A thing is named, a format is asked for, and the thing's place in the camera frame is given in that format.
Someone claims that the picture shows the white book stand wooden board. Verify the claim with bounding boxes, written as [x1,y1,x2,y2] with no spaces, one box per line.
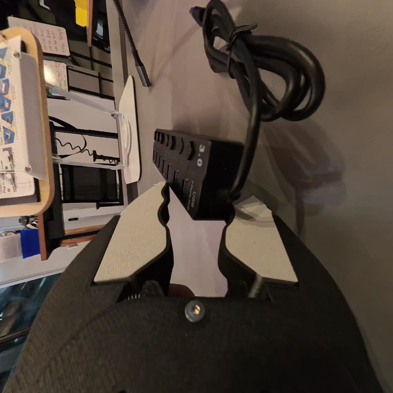
[0,27,142,218]

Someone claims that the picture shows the black multiport hub cable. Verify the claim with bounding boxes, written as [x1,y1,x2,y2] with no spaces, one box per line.
[190,0,326,200]

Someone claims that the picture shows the black seven-port usb hub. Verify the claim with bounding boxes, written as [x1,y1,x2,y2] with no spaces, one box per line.
[152,128,246,221]

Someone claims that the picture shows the yellow parts bin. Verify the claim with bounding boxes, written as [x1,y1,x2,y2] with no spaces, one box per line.
[75,0,94,28]

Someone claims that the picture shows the black coiled cord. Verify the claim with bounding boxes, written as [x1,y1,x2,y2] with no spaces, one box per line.
[55,135,120,163]

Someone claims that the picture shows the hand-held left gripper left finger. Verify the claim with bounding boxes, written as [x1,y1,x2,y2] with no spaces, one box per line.
[93,181,175,295]

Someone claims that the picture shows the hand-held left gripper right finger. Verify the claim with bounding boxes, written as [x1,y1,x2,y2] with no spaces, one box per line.
[218,190,299,298]

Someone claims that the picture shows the black braided usb cable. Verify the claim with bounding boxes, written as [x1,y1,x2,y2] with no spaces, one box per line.
[114,0,151,88]

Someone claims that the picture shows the white note board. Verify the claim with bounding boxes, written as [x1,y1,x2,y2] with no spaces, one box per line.
[44,60,69,91]

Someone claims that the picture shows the printed instruction sheet pad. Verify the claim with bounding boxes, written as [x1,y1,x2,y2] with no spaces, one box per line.
[0,35,46,200]

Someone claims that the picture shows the blue storage bin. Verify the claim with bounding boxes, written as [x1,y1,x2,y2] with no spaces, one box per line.
[21,229,41,259]

